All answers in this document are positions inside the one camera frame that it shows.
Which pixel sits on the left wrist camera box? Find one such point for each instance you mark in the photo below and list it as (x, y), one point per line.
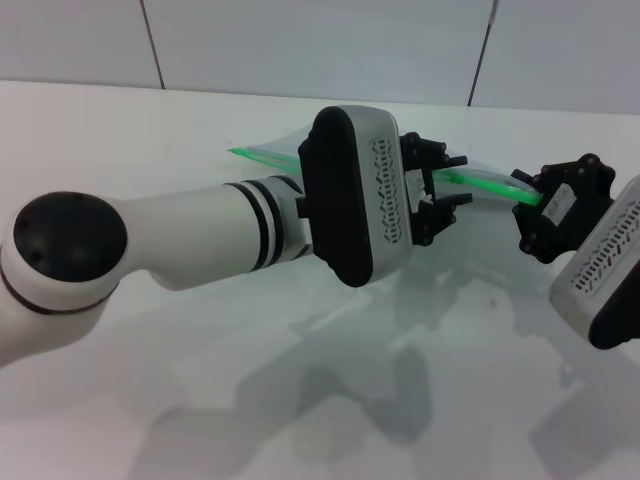
(355, 195)

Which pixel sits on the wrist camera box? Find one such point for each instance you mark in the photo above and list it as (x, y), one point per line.
(355, 195)
(600, 280)

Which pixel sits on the clear document bag green zipper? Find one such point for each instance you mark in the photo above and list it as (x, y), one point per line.
(492, 185)

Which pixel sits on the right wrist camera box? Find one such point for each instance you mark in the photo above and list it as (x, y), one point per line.
(600, 280)

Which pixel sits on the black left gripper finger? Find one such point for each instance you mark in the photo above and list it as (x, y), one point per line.
(430, 150)
(442, 210)

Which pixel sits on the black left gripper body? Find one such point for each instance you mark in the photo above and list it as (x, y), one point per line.
(417, 190)

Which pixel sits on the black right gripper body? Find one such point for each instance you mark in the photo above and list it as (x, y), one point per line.
(570, 200)

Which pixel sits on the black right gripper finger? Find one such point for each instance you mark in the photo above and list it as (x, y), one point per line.
(525, 214)
(524, 178)

